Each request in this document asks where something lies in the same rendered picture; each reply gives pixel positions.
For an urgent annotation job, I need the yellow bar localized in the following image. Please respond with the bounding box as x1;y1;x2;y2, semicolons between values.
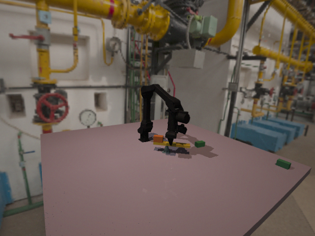
153;135;190;148

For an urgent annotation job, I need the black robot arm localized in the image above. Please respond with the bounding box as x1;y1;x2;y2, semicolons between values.
137;84;190;142

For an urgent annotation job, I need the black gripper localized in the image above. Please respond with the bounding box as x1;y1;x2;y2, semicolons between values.
165;120;178;146

